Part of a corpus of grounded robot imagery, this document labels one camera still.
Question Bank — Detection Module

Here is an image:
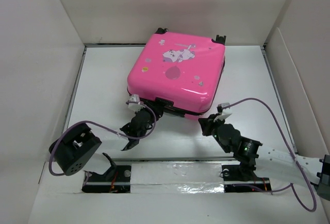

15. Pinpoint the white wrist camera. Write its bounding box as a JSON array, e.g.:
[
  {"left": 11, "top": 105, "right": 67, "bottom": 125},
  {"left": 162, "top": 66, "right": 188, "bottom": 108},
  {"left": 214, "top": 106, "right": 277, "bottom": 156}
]
[
  {"left": 127, "top": 94, "right": 144, "bottom": 113},
  {"left": 214, "top": 102, "right": 232, "bottom": 122}
]

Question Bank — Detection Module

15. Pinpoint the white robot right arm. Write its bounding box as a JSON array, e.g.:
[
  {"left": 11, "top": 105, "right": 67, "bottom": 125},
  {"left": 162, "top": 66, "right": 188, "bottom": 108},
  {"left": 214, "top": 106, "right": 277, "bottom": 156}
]
[{"left": 198, "top": 114, "right": 329, "bottom": 200}]

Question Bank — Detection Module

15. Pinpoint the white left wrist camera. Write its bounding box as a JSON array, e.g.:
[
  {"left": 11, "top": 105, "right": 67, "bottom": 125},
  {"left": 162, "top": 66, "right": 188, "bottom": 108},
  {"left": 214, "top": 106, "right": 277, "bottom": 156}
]
[{"left": 127, "top": 94, "right": 144, "bottom": 113}]

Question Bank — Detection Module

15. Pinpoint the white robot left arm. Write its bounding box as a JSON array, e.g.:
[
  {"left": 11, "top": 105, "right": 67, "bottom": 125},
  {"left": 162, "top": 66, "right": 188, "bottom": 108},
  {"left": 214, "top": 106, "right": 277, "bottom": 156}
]
[{"left": 48, "top": 98, "right": 164, "bottom": 177}]

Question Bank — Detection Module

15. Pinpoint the pink hard-shell suitcase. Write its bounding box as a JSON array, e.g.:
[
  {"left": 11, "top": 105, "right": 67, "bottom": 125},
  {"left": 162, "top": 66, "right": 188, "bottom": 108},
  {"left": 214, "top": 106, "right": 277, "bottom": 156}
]
[{"left": 127, "top": 28, "right": 226, "bottom": 118}]

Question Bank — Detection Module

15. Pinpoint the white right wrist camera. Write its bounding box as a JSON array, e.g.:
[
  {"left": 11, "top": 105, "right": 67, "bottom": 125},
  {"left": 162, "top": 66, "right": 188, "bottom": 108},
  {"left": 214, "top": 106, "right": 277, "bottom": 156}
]
[{"left": 214, "top": 102, "right": 232, "bottom": 122}]

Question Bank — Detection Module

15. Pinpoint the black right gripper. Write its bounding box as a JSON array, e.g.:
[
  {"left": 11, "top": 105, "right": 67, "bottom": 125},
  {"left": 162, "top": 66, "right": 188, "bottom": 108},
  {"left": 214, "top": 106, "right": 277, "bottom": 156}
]
[{"left": 197, "top": 113, "right": 230, "bottom": 153}]

